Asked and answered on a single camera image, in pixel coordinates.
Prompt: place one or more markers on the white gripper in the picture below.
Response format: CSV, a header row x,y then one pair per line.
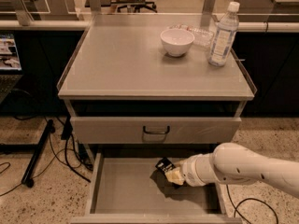
x,y
189,169

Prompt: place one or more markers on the dark chocolate bar wrapper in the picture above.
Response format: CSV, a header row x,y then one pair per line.
x,y
164,165

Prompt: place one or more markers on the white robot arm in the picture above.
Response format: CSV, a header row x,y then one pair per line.
x,y
231,163

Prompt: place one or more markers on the open grey lower drawer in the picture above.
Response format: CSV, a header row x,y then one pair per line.
x,y
128,189

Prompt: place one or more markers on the grey drawer cabinet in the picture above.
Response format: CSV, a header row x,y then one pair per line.
x,y
120,69

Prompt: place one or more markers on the closed grey upper drawer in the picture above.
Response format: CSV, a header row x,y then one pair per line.
x,y
148,130

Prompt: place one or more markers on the white ceramic bowl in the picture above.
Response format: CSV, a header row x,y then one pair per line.
x,y
176,42

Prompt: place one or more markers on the clear plastic water bottle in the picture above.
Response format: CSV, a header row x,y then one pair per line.
x,y
225,36

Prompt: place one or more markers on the clear plastic tray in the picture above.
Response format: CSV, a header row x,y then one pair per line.
x,y
202,37

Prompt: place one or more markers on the black stand leg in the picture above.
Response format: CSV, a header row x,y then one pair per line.
x,y
36,149

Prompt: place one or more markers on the laptop computer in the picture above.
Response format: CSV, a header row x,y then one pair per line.
x,y
10,64

